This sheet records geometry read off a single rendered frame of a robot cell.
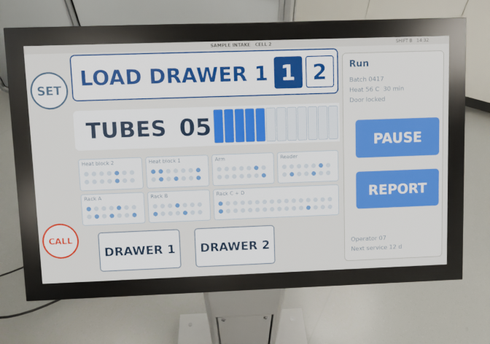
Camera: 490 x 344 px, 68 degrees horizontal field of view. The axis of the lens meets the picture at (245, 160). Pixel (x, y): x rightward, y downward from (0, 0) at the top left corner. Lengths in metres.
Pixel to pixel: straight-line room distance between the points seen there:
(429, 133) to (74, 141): 0.41
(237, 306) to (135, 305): 0.83
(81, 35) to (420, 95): 0.39
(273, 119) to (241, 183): 0.08
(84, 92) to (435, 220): 0.43
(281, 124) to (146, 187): 0.17
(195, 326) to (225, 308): 0.67
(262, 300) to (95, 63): 0.52
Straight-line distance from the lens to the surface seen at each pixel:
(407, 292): 1.65
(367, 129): 0.44
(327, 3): 2.55
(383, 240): 0.47
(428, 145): 0.48
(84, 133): 0.45
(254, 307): 0.78
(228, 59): 0.42
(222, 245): 0.44
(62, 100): 0.46
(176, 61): 0.43
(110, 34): 0.45
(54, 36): 0.47
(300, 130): 0.42
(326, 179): 0.43
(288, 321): 1.45
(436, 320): 1.64
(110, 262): 0.46
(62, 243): 0.47
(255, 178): 0.42
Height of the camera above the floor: 1.37
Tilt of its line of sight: 45 degrees down
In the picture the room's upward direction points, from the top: straight up
